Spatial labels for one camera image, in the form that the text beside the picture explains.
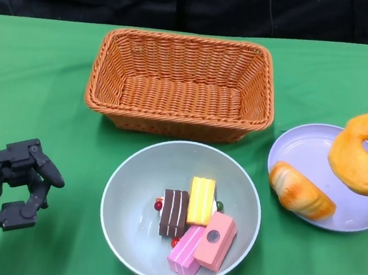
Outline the ring-shaped golden bread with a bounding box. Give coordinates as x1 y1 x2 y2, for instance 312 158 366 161
323 102 368 197

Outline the long golden bread loaf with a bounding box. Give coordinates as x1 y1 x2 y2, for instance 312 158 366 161
264 160 341 224

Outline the grey-green round bowl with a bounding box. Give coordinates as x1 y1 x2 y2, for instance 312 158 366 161
92 131 270 275

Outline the lavender round plate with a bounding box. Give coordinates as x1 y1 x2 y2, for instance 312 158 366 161
259 117 368 236

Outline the salmon cake with round hole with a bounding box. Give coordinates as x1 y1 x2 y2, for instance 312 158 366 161
191 209 240 274

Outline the yellow cake slice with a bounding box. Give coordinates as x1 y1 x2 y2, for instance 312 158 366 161
185 175 217 228

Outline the brown chocolate cake slice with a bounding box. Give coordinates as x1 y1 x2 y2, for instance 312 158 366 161
157 187 191 241

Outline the pink striped cake slice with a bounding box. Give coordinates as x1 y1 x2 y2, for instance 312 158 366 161
165 222 208 275

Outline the orange wicker basket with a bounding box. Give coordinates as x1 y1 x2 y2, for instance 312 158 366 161
80 23 283 150

